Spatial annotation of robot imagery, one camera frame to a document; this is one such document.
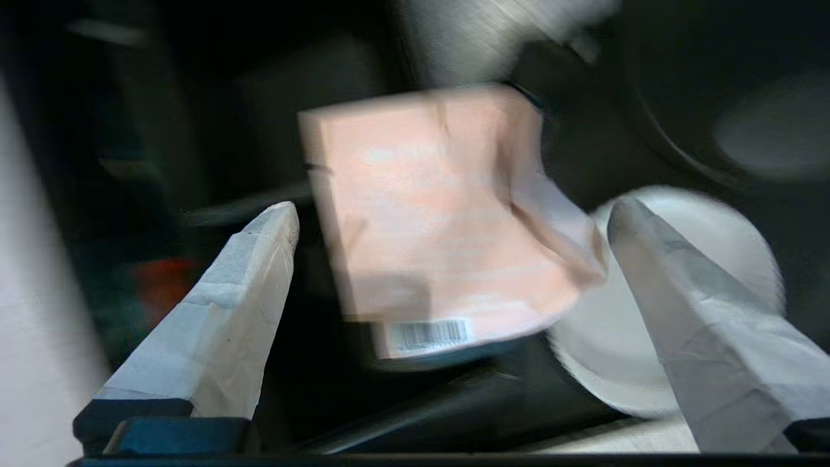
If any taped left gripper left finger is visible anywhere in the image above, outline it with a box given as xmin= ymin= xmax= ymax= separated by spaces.
xmin=73 ymin=201 xmax=300 ymax=419

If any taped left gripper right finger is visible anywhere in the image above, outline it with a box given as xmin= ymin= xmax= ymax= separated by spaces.
xmin=606 ymin=197 xmax=830 ymax=453

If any pink tea bag packet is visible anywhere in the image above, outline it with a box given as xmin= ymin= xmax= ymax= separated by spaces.
xmin=300 ymin=84 xmax=607 ymax=361

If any black rectangular serving tray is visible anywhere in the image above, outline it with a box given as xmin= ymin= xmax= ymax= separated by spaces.
xmin=305 ymin=337 xmax=623 ymax=455

